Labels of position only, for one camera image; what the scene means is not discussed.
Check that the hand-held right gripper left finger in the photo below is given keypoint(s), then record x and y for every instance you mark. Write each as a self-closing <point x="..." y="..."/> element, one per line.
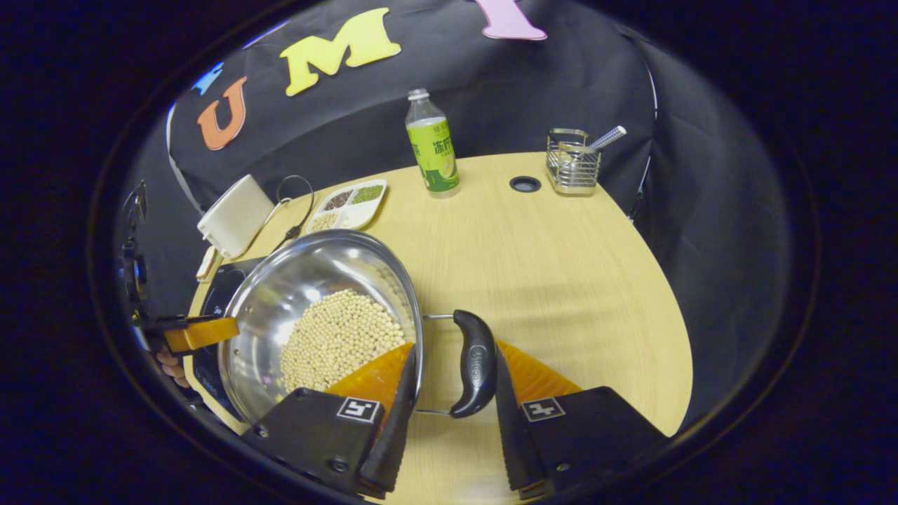
<point x="396" y="435"/>

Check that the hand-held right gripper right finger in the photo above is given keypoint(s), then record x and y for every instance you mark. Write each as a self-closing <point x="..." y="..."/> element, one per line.
<point x="512" y="435"/>

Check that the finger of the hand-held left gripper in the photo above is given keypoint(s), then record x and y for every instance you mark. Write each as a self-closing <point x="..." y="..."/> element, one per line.
<point x="203" y="334"/>

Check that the black induction cooktop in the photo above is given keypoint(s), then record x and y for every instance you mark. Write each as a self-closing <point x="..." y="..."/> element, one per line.
<point x="221" y="294"/>

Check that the stainless steel pot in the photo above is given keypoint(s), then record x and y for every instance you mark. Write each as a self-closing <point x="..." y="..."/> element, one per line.
<point x="309" y="273"/>

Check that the sandwich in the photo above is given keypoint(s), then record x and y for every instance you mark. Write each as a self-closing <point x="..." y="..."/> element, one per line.
<point x="208" y="264"/>

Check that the pile of soybeans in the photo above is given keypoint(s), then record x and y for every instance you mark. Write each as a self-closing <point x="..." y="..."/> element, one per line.
<point x="337" y="337"/>

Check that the white toaster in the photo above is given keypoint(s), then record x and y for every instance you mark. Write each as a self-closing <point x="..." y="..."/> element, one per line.
<point x="235" y="217"/>

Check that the white divided bean tray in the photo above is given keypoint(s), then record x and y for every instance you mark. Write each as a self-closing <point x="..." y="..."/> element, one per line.
<point x="351" y="210"/>

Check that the green label drink bottle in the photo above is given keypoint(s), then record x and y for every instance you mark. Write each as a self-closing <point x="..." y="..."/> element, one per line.
<point x="435" y="154"/>

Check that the metal spoon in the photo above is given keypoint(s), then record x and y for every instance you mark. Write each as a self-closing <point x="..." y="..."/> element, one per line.
<point x="609" y="137"/>

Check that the black backdrop cloth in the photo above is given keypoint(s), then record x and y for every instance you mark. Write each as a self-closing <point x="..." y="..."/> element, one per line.
<point x="526" y="91"/>

